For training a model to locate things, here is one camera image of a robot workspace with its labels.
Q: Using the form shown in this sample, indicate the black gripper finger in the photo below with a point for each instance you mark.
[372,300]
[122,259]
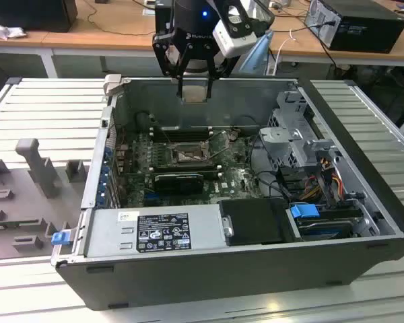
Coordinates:
[209,88]
[160,60]

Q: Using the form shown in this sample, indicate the silver CPU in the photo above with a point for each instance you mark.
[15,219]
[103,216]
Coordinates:
[194,94]

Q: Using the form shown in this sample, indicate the metal locking lever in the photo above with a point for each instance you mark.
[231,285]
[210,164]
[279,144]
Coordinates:
[219,151]
[168,136]

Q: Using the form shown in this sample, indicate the black RAM slot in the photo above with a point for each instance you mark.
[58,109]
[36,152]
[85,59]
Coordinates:
[188,167]
[188,134]

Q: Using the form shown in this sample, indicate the CPU socket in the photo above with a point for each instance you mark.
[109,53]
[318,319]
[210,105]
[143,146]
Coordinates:
[188,154]

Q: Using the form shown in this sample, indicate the small black box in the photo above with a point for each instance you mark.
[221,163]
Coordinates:
[162,17]

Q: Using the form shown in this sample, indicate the grey case latch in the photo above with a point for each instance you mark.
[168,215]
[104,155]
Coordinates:
[111,84]

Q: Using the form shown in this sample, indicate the pale blue teach pendant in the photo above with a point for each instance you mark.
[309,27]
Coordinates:
[261,50]

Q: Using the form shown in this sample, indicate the wooden desk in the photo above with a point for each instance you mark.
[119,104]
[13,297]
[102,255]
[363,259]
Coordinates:
[306,47]
[87,38]

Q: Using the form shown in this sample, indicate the silver drive cage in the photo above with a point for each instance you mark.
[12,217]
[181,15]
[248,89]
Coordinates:
[279,138]

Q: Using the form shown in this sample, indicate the green motherboard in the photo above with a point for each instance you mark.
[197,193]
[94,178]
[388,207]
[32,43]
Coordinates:
[235,181]

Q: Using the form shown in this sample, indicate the black graphics card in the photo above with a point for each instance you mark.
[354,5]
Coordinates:
[178,184]

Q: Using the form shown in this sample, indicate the black computer tower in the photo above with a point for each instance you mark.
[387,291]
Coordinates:
[30,15]

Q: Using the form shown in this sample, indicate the black plastic shroud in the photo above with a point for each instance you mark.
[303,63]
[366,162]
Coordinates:
[252,218]

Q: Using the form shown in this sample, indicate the crumpled white paper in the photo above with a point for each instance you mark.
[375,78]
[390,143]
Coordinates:
[6,31]

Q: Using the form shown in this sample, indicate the hard disk in blue carrier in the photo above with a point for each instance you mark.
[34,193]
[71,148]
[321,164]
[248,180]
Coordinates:
[304,212]

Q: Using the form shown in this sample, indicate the black desktop computer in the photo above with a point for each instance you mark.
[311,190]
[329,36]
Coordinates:
[367,30]

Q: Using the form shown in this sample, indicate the silver power supply unit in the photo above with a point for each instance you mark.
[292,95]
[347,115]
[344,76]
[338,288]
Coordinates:
[104,235]

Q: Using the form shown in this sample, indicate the black open PC case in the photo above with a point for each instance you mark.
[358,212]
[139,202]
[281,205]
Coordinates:
[188,282]

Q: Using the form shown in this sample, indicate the grey parts rack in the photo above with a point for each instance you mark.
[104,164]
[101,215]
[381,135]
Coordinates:
[20,202]

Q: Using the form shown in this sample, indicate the blue power supply latch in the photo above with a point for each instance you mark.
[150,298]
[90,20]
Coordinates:
[60,238]

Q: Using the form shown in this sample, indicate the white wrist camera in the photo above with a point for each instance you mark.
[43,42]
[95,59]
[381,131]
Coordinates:
[229,40]

